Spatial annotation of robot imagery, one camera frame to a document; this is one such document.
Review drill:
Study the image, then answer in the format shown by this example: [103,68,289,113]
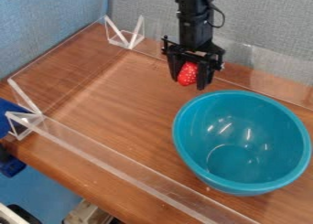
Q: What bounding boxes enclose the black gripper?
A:
[162,36,225,91]

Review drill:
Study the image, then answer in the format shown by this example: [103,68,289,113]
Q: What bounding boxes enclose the red strawberry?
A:
[178,62,198,86]

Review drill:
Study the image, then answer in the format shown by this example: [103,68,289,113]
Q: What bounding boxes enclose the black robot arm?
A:
[162,0,225,91]

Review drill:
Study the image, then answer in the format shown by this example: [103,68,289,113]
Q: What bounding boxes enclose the blue plastic bowl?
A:
[173,90,312,197]

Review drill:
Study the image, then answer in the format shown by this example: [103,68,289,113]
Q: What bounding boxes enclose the clear acrylic back barrier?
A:
[134,16,313,110]

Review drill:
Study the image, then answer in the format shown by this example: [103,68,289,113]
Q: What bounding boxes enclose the clear acrylic barrier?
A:
[4,111,263,224]
[134,16,313,110]
[7,16,133,113]

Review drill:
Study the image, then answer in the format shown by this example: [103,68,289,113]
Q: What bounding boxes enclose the clear acrylic left barrier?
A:
[7,16,133,113]

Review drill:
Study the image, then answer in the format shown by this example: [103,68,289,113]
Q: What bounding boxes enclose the clear acrylic front barrier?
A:
[4,111,263,224]

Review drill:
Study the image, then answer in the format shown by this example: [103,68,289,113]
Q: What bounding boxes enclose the grey box under table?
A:
[63,199,124,224]

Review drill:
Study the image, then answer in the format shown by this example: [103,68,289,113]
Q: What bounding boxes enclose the blue clamp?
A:
[0,98,30,178]

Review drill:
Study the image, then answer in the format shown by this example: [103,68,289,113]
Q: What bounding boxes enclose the white black object below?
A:
[0,203,43,224]

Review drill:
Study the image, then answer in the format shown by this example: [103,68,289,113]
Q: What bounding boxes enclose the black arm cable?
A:
[208,5,227,29]

